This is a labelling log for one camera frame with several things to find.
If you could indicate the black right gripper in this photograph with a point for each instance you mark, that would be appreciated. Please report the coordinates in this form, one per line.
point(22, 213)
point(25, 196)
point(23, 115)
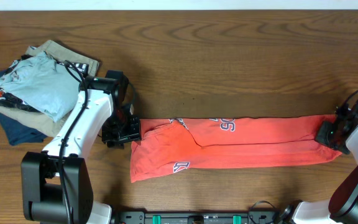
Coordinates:
point(328, 135)

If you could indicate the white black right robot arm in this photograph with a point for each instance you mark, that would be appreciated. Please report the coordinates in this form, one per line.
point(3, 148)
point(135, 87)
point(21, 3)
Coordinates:
point(342, 207)

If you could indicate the navy blue folded garment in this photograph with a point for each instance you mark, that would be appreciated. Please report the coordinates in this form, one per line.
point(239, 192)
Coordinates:
point(16, 132)

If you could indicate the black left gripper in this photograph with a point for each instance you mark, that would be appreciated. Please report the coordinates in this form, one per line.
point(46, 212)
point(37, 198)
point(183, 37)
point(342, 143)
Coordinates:
point(122, 134)

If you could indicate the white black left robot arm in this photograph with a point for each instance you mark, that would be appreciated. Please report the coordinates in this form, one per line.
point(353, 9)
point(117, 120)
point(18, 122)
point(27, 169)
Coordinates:
point(56, 186)

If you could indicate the light blue folded shirt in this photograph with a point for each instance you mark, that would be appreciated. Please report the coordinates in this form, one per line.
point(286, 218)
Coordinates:
point(44, 85)

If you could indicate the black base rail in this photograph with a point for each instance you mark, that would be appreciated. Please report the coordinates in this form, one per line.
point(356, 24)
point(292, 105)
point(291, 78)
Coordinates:
point(261, 212)

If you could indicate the red orange t-shirt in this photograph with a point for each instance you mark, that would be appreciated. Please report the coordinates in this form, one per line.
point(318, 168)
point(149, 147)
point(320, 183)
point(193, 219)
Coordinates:
point(168, 146)

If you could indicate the beige folded pants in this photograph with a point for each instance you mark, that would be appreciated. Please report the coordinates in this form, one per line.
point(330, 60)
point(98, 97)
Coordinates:
point(40, 121)

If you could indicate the black patterned folded garment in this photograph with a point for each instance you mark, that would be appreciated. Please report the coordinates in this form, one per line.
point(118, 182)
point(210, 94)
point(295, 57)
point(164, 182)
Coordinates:
point(8, 100)

